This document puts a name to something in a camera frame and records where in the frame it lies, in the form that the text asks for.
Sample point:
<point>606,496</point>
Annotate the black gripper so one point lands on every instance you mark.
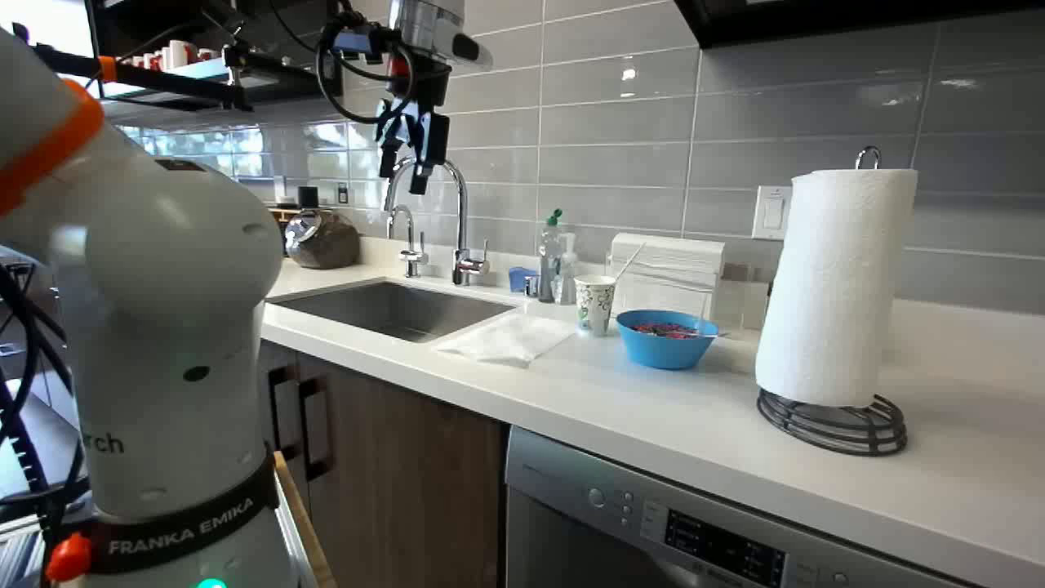
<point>419,60</point>

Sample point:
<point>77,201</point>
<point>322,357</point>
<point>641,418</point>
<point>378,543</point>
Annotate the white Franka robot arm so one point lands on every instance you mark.
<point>163,269</point>

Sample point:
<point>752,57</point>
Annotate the white patterned paper cup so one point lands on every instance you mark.
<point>595,305</point>

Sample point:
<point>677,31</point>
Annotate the white stick in cup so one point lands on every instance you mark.
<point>628,263</point>

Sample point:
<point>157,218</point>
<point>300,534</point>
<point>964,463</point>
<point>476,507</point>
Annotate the small chrome tap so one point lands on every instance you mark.
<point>412,249</point>

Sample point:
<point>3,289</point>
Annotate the dark brown bag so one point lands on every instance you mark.
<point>329,244</point>

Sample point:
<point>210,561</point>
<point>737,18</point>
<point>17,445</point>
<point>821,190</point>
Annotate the tall chrome faucet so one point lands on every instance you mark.
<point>464,265</point>

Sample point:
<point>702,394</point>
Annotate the stainless steel sink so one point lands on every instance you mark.
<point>387,307</point>

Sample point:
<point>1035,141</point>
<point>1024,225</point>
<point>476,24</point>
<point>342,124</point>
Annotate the blue sponge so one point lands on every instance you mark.
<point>522,283</point>

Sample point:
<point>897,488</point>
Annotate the dish soap bottle green cap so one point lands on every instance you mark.
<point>555,254</point>

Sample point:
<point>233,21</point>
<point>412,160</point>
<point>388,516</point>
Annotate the white folded paper towel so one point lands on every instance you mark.
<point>510,342</point>

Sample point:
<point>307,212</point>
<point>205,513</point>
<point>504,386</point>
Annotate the white napkin stack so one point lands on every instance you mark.
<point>667,275</point>

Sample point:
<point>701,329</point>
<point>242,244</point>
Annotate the blue plastic bowl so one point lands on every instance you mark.
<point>665,337</point>

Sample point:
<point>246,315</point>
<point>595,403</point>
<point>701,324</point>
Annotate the wooden cabinet door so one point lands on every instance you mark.
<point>404,492</point>

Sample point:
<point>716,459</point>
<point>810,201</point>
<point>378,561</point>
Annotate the black range hood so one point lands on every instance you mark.
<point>756,21</point>

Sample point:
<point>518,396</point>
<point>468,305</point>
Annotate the stainless steel dishwasher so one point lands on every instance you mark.
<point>582,522</point>

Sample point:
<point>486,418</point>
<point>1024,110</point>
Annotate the white paper towel roll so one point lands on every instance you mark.
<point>828,317</point>

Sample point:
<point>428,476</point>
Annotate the white wall outlet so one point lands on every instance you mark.
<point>767,212</point>

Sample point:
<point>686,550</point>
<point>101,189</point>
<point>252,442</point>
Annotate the wooden frame stand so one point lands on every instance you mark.
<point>300,539</point>

